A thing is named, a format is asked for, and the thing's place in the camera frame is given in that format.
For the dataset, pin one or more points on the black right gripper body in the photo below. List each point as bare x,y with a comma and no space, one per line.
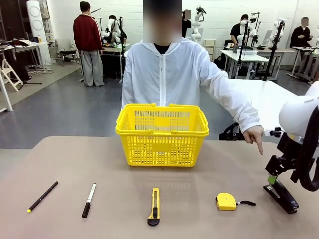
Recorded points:
284,159

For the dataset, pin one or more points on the black stapler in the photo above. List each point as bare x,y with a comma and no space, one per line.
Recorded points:
282,196

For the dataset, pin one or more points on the white marker pen black cap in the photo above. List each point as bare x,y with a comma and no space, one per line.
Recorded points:
89,199

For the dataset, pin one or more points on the person's left forearm white sleeve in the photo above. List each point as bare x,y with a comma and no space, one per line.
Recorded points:
236,104

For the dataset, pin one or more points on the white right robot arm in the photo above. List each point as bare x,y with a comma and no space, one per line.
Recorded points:
296,117

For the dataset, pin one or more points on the yellow plastic shopping basket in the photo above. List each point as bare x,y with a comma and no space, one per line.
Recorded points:
162,149

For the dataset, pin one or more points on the seated person in black sweater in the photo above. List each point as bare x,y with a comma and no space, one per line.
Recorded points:
301,36

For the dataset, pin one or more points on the person in black t-shirt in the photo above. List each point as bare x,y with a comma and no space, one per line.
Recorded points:
235,31

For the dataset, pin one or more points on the person in white hooded jacket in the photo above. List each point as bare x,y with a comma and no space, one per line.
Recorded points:
164,79

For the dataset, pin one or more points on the person in black top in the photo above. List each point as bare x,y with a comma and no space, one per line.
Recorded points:
185,25

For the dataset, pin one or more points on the person in red jacket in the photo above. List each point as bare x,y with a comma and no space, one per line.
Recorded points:
87,37

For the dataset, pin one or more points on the person's left hand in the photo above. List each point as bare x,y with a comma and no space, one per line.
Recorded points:
252,135

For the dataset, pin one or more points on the yellow tape measure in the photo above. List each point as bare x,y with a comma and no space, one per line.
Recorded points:
225,201

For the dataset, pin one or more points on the black bag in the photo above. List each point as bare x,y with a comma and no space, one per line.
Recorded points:
230,133

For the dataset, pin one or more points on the large white table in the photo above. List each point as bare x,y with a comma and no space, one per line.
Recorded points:
269,99

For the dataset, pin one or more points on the white background work table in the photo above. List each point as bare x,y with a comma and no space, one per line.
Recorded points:
244,58

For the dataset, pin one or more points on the yellow utility knife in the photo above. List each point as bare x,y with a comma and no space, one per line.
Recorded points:
155,201

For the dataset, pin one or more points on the white background robot black pole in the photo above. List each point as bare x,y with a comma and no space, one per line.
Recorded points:
278,30

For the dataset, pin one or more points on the white drawer cabinet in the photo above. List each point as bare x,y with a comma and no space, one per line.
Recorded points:
209,48

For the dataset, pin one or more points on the white background robot black stand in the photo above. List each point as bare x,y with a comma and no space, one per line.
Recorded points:
112,27

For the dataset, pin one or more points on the black highlighter pen yellow tip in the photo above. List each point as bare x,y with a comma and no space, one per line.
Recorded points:
43,196

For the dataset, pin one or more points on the white tower air conditioner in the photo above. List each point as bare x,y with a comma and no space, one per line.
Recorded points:
37,30

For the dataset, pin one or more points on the white folding step stool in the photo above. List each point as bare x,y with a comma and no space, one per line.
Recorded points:
10,74

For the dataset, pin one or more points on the cluttered white desk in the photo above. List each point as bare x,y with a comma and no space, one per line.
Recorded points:
22,46

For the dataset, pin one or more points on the white background robot with camera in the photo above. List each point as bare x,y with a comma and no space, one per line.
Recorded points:
250,28

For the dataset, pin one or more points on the white background robot on pedestal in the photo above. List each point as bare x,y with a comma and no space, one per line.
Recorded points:
197,27

